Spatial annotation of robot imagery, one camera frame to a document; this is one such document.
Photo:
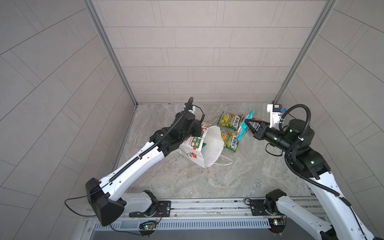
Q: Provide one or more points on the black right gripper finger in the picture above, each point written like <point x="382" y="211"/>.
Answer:
<point x="252" y="121"/>
<point x="252" y="128"/>

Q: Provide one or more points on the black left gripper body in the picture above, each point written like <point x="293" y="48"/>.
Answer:
<point x="193" y="129"/>

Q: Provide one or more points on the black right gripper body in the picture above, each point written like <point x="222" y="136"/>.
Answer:
<point x="273" y="136"/>

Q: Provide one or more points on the teal snack pack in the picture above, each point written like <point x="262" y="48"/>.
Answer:
<point x="243" y="127"/>

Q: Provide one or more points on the green yellow candy bag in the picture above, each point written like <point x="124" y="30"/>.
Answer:
<point x="230" y="140"/>
<point x="232" y="121"/>

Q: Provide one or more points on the white floral paper bag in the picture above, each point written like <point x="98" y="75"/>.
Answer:
<point x="205" y="150"/>

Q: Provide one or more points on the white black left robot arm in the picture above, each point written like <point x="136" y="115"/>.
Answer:
<point x="107" y="196"/>

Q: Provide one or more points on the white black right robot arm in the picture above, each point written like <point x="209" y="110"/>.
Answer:
<point x="310" y="166"/>

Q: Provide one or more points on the right green circuit board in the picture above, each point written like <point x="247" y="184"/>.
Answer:
<point x="277" y="226"/>

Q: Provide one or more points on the green circuit board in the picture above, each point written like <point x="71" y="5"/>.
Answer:
<point x="277" y="226"/>
<point x="148" y="226"/>

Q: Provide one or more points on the white ventilation grille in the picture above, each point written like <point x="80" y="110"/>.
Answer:
<point x="191" y="224"/>

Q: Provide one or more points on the left green circuit board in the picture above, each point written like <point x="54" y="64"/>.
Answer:
<point x="148" y="226"/>

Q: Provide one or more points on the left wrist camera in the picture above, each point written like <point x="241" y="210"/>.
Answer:
<point x="191" y="108"/>

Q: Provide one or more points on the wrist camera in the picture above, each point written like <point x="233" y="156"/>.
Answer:
<point x="275" y="111"/>
<point x="191" y="108"/>

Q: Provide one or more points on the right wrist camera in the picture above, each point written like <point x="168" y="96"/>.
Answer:
<point x="275" y="111"/>

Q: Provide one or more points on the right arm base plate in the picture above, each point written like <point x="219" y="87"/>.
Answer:
<point x="263" y="207"/>

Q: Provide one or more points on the aluminium mounting rail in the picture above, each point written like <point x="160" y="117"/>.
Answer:
<point x="184" y="208"/>

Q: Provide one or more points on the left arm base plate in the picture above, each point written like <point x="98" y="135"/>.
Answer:
<point x="162" y="208"/>

